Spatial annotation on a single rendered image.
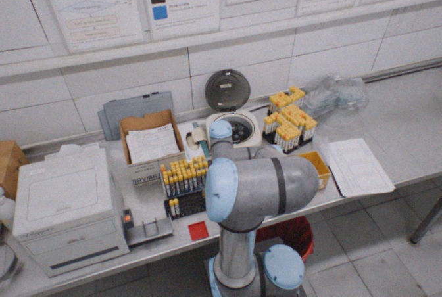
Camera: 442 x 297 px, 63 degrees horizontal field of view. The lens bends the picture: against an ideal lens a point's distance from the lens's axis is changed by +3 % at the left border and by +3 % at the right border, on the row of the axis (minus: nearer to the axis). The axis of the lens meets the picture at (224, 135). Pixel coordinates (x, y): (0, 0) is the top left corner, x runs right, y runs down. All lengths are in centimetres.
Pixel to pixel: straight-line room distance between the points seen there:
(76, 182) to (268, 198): 76
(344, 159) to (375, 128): 30
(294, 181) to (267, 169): 5
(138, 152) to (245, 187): 101
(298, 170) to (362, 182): 95
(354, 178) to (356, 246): 94
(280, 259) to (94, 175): 66
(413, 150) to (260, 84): 78
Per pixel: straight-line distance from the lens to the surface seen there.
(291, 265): 106
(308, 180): 70
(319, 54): 191
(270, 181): 67
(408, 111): 209
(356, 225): 260
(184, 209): 145
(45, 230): 123
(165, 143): 163
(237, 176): 66
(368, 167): 170
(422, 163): 184
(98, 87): 163
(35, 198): 128
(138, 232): 141
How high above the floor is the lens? 211
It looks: 46 degrees down
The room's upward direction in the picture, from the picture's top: straight up
